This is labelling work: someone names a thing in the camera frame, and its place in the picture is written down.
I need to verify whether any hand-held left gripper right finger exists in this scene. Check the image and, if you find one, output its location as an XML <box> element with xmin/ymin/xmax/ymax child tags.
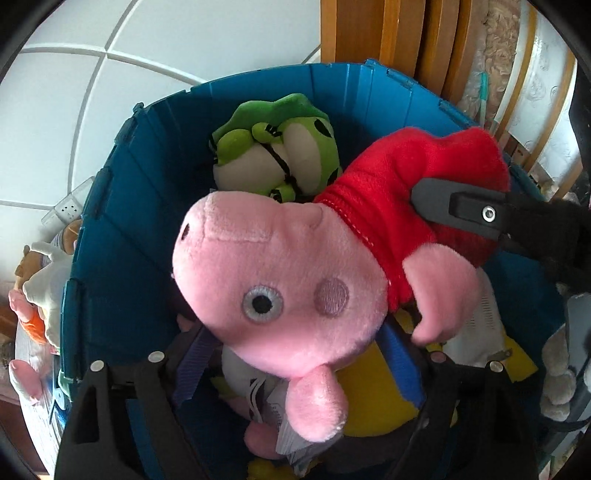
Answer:
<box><xmin>387</xmin><ymin>351</ymin><xmax>553</xmax><ymax>480</ymax></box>

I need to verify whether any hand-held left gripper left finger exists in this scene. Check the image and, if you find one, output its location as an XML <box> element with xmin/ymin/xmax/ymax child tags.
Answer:
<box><xmin>54</xmin><ymin>350</ymin><xmax>205</xmax><ymax>480</ymax></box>

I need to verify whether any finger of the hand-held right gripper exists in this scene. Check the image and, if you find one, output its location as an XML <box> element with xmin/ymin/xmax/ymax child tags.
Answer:
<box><xmin>410</xmin><ymin>177</ymin><xmax>514</xmax><ymax>241</ymax></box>

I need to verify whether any blue plastic crate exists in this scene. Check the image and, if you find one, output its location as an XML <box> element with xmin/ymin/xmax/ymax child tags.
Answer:
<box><xmin>60</xmin><ymin>58</ymin><xmax>573</xmax><ymax>480</ymax></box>

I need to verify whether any pink pig plush red dress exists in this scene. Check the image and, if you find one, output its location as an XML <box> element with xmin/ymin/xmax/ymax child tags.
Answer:
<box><xmin>172</xmin><ymin>127</ymin><xmax>512</xmax><ymax>445</ymax></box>

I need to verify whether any white mesh plush toy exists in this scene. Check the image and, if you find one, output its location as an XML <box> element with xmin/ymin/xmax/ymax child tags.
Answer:
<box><xmin>441</xmin><ymin>270</ymin><xmax>511</xmax><ymax>372</ymax></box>

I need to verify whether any grey white plush toy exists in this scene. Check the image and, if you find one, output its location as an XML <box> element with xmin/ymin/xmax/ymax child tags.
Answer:
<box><xmin>539</xmin><ymin>323</ymin><xmax>579</xmax><ymax>422</ymax></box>

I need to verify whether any white plush with paper tag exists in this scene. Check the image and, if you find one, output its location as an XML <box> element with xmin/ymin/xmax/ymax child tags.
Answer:
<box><xmin>219</xmin><ymin>344</ymin><xmax>289</xmax><ymax>423</ymax></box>

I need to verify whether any wooden slat partition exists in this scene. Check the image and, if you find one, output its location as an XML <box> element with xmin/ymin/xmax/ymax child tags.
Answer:
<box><xmin>480</xmin><ymin>0</ymin><xmax>588</xmax><ymax>197</ymax></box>

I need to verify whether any pink pig plush orange dress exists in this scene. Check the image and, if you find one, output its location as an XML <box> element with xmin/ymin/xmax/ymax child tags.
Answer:
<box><xmin>8</xmin><ymin>288</ymin><xmax>48</xmax><ymax>346</ymax></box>

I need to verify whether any white long-necked plush toy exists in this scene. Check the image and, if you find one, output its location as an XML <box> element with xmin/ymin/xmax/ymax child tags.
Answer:
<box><xmin>22</xmin><ymin>240</ymin><xmax>75</xmax><ymax>354</ymax></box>

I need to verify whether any green frog plush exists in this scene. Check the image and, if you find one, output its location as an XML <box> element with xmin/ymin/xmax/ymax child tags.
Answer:
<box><xmin>210</xmin><ymin>93</ymin><xmax>343</xmax><ymax>204</ymax></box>

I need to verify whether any striped plush toy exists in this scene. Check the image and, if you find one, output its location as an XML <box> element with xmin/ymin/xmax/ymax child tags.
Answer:
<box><xmin>50</xmin><ymin>224</ymin><xmax>84</xmax><ymax>254</ymax></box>

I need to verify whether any purple strap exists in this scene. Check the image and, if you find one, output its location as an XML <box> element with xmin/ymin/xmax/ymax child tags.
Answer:
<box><xmin>173</xmin><ymin>327</ymin><xmax>219</xmax><ymax>403</ymax></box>

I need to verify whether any yellow plush toy blue strap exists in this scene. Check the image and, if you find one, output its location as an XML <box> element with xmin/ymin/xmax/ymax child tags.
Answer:
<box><xmin>341</xmin><ymin>316</ymin><xmax>462</xmax><ymax>439</ymax></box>

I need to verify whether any white wall outlet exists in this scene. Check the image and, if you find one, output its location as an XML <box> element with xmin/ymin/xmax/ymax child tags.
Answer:
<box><xmin>42</xmin><ymin>178</ymin><xmax>96</xmax><ymax>228</ymax></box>

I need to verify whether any wooden door frame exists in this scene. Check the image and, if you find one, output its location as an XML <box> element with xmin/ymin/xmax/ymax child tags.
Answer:
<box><xmin>320</xmin><ymin>0</ymin><xmax>486</xmax><ymax>106</ymax></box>

